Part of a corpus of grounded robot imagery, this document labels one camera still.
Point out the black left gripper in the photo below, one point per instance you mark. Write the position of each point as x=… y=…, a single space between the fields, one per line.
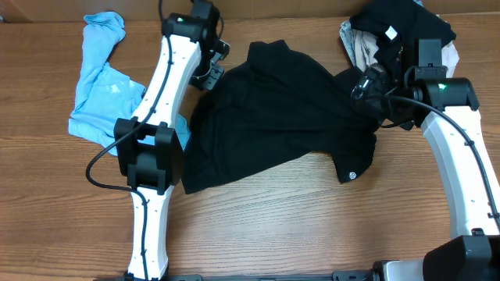
x=211 y=74

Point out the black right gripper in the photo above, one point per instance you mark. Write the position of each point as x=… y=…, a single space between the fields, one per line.
x=380 y=83

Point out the black t-shirt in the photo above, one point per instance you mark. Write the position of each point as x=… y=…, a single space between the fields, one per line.
x=277 y=106

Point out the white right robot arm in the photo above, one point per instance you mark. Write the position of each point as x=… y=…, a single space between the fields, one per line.
x=447 y=112

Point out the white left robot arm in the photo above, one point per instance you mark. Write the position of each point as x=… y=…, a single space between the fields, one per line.
x=148 y=147

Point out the folded beige garment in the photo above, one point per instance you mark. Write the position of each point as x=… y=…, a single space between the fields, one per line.
x=365 y=48

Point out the folded grey striped garment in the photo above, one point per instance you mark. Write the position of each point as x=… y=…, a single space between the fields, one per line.
x=348 y=39

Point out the folded black garment on pile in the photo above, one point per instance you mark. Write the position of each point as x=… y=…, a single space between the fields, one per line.
x=397 y=24

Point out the light blue t-shirt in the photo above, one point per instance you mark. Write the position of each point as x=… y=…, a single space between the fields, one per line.
x=103 y=94

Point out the brown cardboard wall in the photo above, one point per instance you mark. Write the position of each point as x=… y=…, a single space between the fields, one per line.
x=39 y=11

